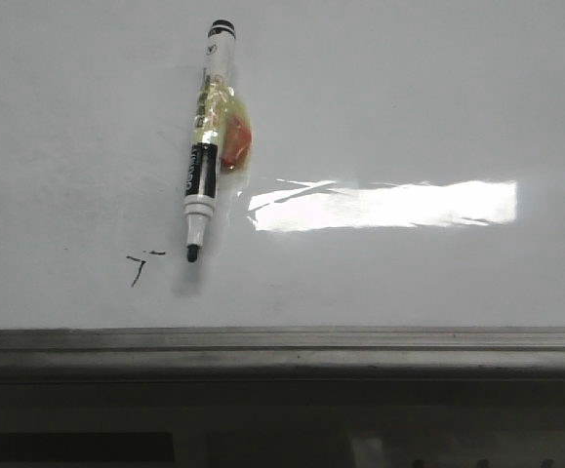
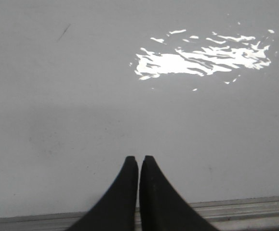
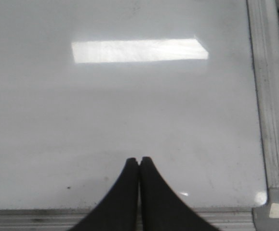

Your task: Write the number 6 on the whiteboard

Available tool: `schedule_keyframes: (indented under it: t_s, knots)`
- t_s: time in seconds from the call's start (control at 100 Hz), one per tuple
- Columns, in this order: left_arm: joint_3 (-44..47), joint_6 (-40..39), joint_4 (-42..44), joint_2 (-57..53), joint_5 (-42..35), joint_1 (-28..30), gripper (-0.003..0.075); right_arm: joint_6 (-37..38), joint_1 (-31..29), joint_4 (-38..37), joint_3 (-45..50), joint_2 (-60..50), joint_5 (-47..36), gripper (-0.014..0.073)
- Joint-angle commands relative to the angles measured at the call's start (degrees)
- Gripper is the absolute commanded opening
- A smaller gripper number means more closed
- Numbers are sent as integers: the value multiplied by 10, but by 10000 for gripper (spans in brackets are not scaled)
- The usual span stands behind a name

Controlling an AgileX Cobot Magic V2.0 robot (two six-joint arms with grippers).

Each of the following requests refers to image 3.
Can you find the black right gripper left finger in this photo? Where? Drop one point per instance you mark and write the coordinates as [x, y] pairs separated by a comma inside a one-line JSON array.
[[118, 209]]

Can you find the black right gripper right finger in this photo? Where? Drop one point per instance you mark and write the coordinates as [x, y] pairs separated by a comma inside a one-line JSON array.
[[161, 208]]

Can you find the white whiteboard with aluminium frame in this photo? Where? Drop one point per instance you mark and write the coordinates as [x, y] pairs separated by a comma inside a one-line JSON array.
[[87, 84]]

